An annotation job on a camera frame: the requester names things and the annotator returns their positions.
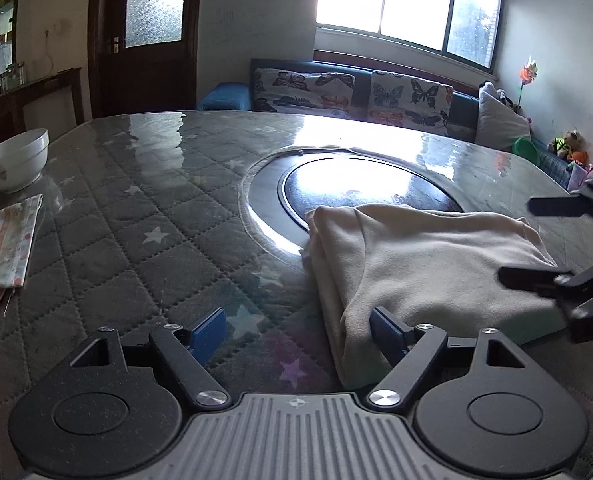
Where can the teddy bear plush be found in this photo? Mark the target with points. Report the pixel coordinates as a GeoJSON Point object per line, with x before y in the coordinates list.
{"type": "Point", "coordinates": [565, 144]}

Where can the patterned cloth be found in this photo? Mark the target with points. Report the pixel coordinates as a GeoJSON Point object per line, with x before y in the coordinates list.
{"type": "Point", "coordinates": [11, 245]}

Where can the white bowl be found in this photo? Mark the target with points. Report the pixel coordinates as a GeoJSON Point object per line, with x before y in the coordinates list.
{"type": "Point", "coordinates": [16, 160]}

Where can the clear plastic storage box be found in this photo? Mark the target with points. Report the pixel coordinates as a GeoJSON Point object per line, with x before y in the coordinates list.
{"type": "Point", "coordinates": [588, 176]}

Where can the blue sofa bench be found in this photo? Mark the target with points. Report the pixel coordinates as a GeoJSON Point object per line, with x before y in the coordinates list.
{"type": "Point", "coordinates": [226, 96]}

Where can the cream garment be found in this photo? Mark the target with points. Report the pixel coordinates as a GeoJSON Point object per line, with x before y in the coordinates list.
{"type": "Point", "coordinates": [426, 260]}

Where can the round black induction cooktop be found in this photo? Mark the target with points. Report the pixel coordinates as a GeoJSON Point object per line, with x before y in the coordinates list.
{"type": "Point", "coordinates": [336, 180]}

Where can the colourful pinwheel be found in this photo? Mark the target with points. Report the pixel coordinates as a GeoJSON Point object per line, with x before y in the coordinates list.
{"type": "Point", "coordinates": [528, 72]}

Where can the orange plush toy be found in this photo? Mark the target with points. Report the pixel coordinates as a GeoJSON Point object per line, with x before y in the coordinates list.
{"type": "Point", "coordinates": [580, 157]}

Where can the grey pillow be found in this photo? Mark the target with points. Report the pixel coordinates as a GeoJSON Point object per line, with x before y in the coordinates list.
{"type": "Point", "coordinates": [498, 122]}

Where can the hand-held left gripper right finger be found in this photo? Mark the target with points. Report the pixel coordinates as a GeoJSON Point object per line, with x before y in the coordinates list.
{"type": "Point", "coordinates": [389, 333]}

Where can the butterfly print cushion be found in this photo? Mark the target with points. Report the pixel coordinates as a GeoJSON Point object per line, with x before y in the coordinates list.
{"type": "Point", "coordinates": [409, 102]}
{"type": "Point", "coordinates": [301, 92]}

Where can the dark wooden door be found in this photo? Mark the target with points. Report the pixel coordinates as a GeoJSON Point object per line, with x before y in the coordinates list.
{"type": "Point", "coordinates": [146, 75]}

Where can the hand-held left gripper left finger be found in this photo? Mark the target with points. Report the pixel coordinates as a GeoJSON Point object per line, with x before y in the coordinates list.
{"type": "Point", "coordinates": [209, 331]}

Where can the dark wooden sideboard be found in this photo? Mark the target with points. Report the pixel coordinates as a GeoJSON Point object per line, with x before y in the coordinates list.
{"type": "Point", "coordinates": [41, 102]}

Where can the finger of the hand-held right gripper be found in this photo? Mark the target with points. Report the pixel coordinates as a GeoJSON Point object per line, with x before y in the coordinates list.
{"type": "Point", "coordinates": [556, 206]}
{"type": "Point", "coordinates": [526, 277]}

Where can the green plastic basin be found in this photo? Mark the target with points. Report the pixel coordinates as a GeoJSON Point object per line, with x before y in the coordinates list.
{"type": "Point", "coordinates": [525, 151]}

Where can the panda plush toy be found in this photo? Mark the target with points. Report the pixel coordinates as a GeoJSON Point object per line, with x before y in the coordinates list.
{"type": "Point", "coordinates": [498, 94]}

